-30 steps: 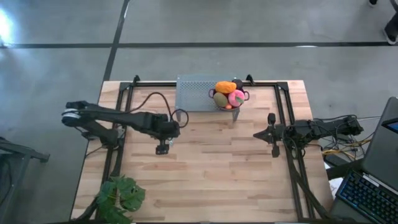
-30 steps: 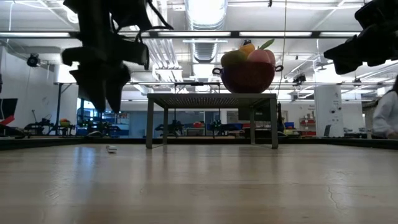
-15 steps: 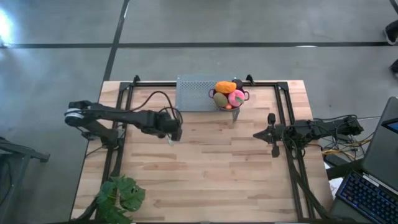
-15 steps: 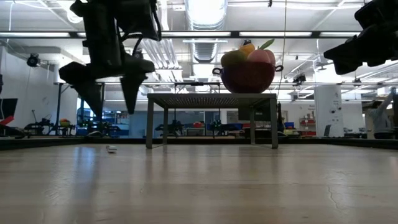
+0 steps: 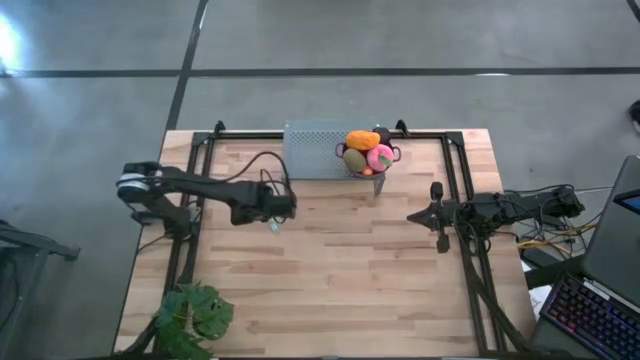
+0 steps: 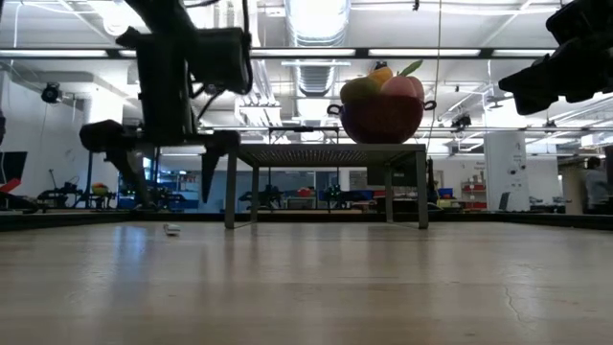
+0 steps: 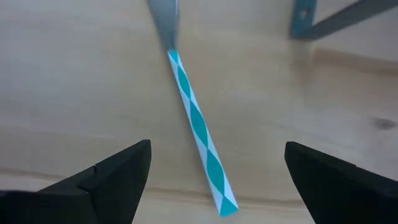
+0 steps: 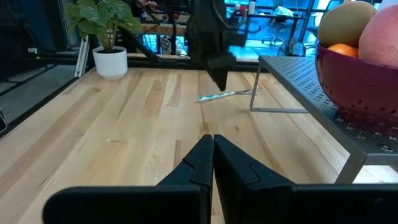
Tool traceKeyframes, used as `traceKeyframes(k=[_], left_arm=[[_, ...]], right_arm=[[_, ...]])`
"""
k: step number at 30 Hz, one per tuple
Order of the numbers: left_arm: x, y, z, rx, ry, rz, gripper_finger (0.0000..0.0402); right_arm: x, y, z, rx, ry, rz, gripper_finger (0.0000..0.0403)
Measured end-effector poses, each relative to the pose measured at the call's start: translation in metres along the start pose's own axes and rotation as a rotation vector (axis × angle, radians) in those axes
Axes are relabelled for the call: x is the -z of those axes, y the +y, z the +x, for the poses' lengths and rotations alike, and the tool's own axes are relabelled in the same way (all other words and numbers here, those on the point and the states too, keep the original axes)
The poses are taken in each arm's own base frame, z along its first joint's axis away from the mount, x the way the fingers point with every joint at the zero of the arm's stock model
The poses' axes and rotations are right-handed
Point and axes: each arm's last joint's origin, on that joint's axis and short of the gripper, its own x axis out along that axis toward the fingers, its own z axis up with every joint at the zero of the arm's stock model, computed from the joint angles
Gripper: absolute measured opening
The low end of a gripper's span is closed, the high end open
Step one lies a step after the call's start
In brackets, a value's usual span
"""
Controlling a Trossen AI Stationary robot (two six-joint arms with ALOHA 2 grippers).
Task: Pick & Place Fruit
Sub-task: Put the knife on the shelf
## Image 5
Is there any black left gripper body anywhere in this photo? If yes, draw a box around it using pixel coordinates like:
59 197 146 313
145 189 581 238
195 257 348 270
257 182 299 225

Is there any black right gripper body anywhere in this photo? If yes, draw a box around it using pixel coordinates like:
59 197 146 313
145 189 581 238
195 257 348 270
429 180 462 255

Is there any purple perforated colander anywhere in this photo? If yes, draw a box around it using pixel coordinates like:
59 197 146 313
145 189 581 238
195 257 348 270
334 141 403 180

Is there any pink toy peach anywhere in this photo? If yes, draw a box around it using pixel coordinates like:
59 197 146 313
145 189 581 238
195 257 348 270
366 143 396 174

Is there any brown toy kiwi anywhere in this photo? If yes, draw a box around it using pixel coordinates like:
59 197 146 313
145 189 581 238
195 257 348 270
342 148 368 173

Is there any orange toy mango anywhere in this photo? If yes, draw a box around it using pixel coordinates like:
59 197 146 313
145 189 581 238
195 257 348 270
345 130 382 152

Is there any grey perforated metal stand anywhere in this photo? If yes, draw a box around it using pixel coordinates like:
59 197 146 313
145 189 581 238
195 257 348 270
282 118 387 197

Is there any white paper sheet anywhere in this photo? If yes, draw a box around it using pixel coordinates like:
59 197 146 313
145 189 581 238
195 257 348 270
524 259 552 321

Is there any green artificial monstera plant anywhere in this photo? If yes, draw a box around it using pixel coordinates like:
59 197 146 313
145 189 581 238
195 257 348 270
152 282 235 360

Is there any grey laptop with backlit keyboard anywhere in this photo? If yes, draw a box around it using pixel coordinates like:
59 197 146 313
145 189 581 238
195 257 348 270
529 154 640 360

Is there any black side table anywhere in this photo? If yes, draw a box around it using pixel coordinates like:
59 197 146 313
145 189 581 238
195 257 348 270
0 219 81 360

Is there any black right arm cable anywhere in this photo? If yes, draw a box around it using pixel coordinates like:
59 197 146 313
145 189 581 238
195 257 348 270
452 199 494 256

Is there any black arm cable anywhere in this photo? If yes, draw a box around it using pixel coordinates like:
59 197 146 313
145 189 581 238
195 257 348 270
219 150 297 224
452 199 494 256

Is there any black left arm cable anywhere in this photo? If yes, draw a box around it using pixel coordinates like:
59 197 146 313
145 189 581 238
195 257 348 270
219 150 297 224

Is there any black aluminium rig frame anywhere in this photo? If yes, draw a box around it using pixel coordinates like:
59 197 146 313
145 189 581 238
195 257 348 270
119 119 531 360

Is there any yellow cable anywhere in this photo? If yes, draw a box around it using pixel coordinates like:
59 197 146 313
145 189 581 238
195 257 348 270
518 223 599 254

